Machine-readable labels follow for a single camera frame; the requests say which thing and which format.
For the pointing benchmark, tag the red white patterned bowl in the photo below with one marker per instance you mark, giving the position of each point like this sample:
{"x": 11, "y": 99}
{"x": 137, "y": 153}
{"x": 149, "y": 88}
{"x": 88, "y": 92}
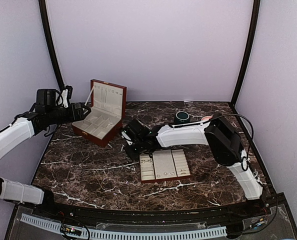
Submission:
{"x": 206, "y": 118}

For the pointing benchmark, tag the black front table rail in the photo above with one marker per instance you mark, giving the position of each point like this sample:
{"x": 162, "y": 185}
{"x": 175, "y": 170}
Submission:
{"x": 224, "y": 215}

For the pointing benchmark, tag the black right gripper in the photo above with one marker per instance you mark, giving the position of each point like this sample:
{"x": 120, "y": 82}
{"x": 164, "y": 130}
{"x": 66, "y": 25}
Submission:
{"x": 131, "y": 153}

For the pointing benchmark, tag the dark green mug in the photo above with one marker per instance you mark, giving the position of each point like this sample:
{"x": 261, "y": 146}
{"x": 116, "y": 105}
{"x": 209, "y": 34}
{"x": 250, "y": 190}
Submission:
{"x": 181, "y": 117}

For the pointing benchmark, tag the right black frame post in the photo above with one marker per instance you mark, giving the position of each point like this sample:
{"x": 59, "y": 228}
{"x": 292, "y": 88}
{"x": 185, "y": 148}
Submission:
{"x": 247, "y": 52}

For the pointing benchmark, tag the red open jewelry box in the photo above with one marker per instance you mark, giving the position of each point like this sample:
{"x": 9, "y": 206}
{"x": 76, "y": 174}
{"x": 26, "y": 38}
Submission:
{"x": 108, "y": 108}

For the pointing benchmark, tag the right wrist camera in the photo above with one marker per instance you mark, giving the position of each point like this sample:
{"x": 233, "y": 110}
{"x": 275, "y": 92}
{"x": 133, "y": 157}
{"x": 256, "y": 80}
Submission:
{"x": 135, "y": 131}

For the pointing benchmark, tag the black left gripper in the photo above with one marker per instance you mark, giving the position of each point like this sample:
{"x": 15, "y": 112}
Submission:
{"x": 78, "y": 112}

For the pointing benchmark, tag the left black frame post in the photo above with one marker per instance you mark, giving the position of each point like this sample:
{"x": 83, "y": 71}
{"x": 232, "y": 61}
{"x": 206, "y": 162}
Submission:
{"x": 50, "y": 44}

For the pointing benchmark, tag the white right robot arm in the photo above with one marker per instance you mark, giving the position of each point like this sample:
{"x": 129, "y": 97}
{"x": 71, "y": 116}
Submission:
{"x": 223, "y": 139}

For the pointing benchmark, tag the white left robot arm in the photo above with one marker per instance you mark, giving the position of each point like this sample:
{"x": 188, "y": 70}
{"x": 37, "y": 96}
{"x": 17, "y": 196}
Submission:
{"x": 24, "y": 127}

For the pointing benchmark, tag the white slotted cable duct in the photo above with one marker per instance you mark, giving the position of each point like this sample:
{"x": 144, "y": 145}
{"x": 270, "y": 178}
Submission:
{"x": 123, "y": 233}

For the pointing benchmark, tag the black frame post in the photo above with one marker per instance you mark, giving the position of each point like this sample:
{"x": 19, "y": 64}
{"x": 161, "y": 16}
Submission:
{"x": 50, "y": 44}
{"x": 247, "y": 52}

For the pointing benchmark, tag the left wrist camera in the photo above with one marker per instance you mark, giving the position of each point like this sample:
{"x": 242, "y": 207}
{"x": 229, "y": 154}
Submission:
{"x": 51, "y": 98}

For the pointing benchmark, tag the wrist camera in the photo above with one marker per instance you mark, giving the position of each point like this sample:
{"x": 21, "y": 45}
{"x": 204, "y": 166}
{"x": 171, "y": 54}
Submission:
{"x": 135, "y": 131}
{"x": 51, "y": 98}

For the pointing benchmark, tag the red jewelry tray insert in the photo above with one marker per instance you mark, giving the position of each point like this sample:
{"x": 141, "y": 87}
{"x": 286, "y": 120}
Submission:
{"x": 164, "y": 165}

